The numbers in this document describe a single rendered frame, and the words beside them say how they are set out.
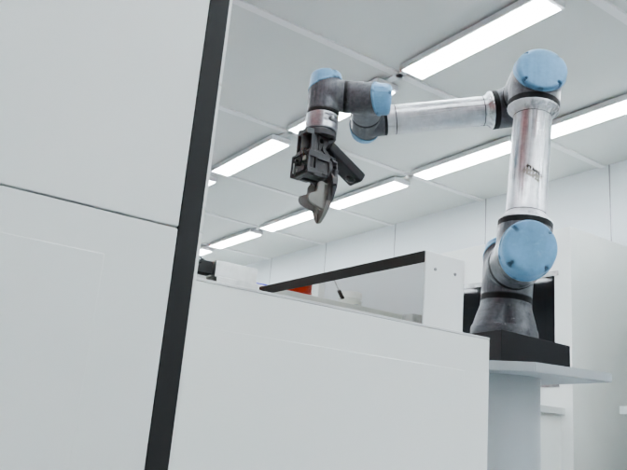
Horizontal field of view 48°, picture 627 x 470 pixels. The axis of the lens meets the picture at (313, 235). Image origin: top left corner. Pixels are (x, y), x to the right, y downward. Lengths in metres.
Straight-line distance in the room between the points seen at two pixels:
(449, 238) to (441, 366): 5.56
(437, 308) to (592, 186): 4.64
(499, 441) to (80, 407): 1.11
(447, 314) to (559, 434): 3.31
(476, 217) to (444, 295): 5.27
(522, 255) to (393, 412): 0.58
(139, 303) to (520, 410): 1.09
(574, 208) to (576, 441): 2.05
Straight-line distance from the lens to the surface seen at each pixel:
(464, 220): 6.59
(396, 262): 1.27
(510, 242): 1.52
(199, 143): 0.70
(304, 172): 1.57
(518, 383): 1.60
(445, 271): 1.24
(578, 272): 4.66
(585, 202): 5.80
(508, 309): 1.64
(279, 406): 0.94
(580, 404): 4.54
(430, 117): 1.78
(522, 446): 1.60
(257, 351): 0.92
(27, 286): 0.62
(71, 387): 0.62
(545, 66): 1.71
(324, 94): 1.65
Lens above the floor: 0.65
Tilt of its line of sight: 15 degrees up
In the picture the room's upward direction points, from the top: 5 degrees clockwise
